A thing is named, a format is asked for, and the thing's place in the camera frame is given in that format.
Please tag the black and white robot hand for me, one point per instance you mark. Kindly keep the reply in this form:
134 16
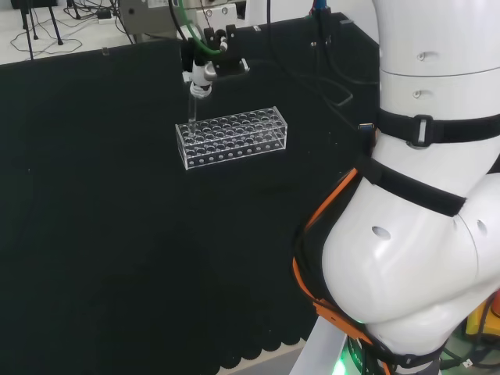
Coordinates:
201 80

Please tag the clear glass test tube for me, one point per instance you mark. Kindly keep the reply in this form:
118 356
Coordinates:
193 113

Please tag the clear plastic test tube rack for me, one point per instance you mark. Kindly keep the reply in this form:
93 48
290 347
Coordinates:
242 134

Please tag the grey metal cabinet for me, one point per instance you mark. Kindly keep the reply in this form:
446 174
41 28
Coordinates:
144 15

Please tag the black tripod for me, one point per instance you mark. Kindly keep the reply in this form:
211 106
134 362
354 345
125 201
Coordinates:
54 27

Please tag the black bench cloth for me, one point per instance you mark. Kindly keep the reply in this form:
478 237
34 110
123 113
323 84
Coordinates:
117 234

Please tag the yellow stop button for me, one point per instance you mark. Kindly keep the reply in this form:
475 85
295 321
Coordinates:
477 322

